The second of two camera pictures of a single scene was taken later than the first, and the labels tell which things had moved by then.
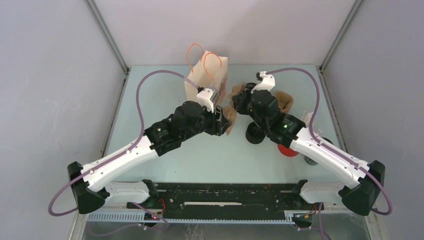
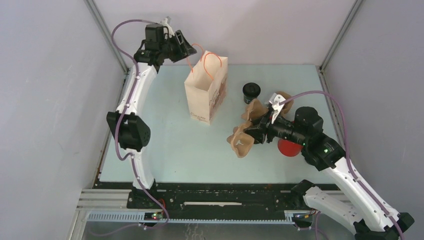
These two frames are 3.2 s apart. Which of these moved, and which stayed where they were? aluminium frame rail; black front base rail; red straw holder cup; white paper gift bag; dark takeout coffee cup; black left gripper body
Moved: black left gripper body; dark takeout coffee cup
Stayed: red straw holder cup; black front base rail; aluminium frame rail; white paper gift bag
